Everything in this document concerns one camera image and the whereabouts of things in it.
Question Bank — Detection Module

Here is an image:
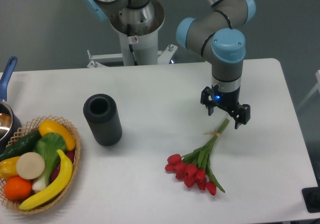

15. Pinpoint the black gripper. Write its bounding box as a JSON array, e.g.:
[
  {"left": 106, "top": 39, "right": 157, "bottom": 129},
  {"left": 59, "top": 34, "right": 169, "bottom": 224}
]
[{"left": 201, "top": 81, "right": 251, "bottom": 129}]

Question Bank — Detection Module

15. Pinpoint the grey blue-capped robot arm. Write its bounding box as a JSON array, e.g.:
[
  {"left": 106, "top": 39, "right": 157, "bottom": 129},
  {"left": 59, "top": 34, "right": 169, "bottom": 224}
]
[{"left": 83, "top": 0, "right": 256, "bottom": 127}]

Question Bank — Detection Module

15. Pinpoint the red tulip bouquet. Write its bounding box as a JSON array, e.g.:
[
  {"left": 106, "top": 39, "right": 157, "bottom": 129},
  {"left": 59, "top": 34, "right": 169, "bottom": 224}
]
[{"left": 164, "top": 119, "right": 230, "bottom": 196}]

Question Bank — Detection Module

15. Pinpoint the white furniture at right edge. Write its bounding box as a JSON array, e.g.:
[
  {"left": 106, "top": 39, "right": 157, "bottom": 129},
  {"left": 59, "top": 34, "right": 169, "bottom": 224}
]
[{"left": 297, "top": 70, "right": 320, "bottom": 110}]

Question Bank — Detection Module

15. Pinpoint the dark grey ribbed vase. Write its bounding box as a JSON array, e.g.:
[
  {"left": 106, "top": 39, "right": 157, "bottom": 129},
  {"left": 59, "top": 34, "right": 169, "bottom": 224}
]
[{"left": 83, "top": 94, "right": 123, "bottom": 146}]

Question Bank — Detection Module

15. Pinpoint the black device at table edge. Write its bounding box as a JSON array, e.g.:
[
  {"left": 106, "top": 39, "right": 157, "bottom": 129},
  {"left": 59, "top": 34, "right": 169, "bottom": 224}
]
[{"left": 301, "top": 187, "right": 320, "bottom": 213}]

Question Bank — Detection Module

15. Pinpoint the red vegetable in basket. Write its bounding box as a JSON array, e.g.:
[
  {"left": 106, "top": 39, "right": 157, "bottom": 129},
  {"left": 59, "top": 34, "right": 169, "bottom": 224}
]
[{"left": 50, "top": 150, "right": 75, "bottom": 183}]

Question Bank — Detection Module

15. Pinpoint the yellow squash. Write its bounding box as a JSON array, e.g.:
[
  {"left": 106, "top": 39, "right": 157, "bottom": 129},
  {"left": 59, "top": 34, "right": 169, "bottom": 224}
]
[{"left": 38, "top": 119, "right": 76, "bottom": 151}]

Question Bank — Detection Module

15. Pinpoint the yellow banana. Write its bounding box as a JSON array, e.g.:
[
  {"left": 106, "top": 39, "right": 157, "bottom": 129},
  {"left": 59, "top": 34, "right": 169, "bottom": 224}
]
[{"left": 19, "top": 149, "right": 73, "bottom": 211}]

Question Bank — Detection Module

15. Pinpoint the green bok choy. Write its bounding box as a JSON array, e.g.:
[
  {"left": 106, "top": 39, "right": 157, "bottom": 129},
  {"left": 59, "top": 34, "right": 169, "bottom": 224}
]
[{"left": 32, "top": 132, "right": 66, "bottom": 193}]

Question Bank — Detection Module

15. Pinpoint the green cucumber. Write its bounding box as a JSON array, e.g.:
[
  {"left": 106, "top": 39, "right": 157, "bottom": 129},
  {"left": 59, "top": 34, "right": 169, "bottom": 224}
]
[{"left": 0, "top": 130, "right": 42, "bottom": 161}]

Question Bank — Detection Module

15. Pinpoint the beige round disc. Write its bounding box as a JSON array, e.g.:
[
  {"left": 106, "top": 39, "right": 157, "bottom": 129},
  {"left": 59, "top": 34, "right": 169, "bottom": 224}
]
[{"left": 16, "top": 152, "right": 45, "bottom": 180}]

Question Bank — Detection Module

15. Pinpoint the orange fruit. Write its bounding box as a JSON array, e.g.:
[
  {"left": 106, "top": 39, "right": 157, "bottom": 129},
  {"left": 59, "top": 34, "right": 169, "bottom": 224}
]
[{"left": 4, "top": 176, "right": 32, "bottom": 201}]

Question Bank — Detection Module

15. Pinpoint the yellow bell pepper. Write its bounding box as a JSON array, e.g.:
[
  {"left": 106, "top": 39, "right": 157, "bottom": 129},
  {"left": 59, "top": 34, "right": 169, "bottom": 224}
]
[{"left": 0, "top": 156, "right": 20, "bottom": 180}]

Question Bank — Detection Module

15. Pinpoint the woven wicker basket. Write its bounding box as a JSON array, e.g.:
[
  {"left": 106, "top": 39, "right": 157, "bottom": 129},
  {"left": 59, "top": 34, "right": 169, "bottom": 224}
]
[{"left": 0, "top": 115, "right": 81, "bottom": 215}]

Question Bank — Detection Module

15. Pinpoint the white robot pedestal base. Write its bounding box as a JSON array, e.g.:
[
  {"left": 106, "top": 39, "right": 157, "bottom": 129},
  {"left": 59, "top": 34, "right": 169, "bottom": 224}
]
[{"left": 88, "top": 0, "right": 177, "bottom": 67}]

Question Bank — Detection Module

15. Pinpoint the blue-handled saucepan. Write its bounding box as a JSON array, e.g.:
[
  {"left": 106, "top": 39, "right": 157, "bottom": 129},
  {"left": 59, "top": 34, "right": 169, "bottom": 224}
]
[{"left": 0, "top": 56, "right": 22, "bottom": 152}]

